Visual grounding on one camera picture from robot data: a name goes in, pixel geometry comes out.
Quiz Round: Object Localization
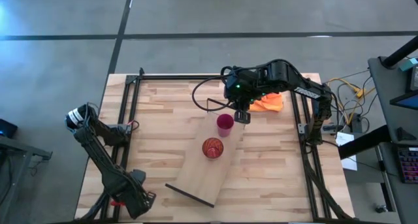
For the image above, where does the wooden cutting board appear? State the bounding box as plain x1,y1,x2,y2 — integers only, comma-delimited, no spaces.
164,98,246,208

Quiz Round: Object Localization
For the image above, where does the red ribbed glass cup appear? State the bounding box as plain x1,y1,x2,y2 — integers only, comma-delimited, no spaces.
201,137,225,160

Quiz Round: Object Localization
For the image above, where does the backlit keyboard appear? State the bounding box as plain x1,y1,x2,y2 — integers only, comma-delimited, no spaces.
397,146,418,185

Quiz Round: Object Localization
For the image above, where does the dark tablet screen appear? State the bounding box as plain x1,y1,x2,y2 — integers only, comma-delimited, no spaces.
389,89,418,111

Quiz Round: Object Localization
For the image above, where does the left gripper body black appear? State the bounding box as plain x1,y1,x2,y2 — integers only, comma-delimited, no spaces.
125,181,157,219

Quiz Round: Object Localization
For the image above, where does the black looped cable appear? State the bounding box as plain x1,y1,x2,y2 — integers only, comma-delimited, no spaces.
191,74,236,113

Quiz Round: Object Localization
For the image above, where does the teal box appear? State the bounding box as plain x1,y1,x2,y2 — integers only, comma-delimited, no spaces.
399,56,418,72

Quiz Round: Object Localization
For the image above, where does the black aluminium table frame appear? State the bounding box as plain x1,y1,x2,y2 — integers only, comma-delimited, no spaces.
75,67,355,223

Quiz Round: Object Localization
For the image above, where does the black round pole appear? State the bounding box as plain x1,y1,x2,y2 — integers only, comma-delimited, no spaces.
381,35,418,69

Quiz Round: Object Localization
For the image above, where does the black side stand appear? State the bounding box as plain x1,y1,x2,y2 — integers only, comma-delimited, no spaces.
0,118,54,220

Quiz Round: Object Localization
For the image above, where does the orange cloth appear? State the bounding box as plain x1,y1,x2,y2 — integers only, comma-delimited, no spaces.
249,93,285,113

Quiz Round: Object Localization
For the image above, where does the black power adapter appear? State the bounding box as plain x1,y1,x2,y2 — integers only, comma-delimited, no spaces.
347,112,364,134

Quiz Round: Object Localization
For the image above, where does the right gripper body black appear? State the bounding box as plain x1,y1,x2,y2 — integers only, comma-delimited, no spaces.
224,68,263,112

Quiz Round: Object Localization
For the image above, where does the black diagonal beam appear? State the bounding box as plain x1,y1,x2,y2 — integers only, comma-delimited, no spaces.
337,124,393,160

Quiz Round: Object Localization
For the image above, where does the yellow cable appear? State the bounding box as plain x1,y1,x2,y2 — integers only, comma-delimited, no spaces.
325,77,377,127

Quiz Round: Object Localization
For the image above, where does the grey desk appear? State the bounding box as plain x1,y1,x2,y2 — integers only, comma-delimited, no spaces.
368,56,418,224

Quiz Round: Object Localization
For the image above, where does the smooth red plastic cup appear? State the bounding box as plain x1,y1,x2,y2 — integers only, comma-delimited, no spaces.
216,113,235,138

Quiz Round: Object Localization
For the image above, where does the white paper sheet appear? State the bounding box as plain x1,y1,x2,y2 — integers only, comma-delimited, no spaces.
335,131,359,172

